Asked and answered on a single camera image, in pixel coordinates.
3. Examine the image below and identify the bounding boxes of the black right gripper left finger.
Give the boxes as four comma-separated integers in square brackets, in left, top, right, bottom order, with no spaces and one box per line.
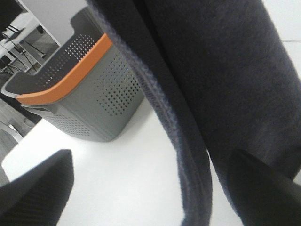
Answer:
[0,150,74,226]

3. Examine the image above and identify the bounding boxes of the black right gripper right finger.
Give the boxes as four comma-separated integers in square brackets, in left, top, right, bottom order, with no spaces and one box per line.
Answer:
[226,148,301,226]

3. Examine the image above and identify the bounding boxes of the dark grey towel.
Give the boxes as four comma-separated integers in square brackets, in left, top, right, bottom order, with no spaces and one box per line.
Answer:
[87,0,301,226]

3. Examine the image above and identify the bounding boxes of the white table leg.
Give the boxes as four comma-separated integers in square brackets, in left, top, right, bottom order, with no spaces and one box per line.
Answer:
[0,122,23,143]

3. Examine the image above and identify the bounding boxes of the grey perforated laundry basket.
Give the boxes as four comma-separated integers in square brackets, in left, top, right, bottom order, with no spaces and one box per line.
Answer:
[1,8,144,142]

